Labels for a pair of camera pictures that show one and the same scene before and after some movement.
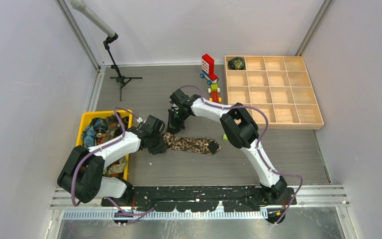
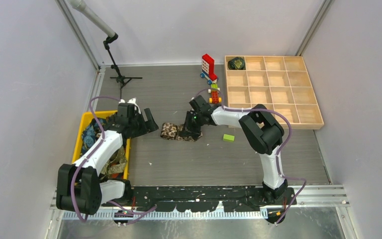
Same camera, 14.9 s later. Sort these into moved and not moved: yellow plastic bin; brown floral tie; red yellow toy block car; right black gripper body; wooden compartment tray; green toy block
Moved: right black gripper body; brown floral tie
Not moved: yellow plastic bin; red yellow toy block car; green toy block; wooden compartment tray
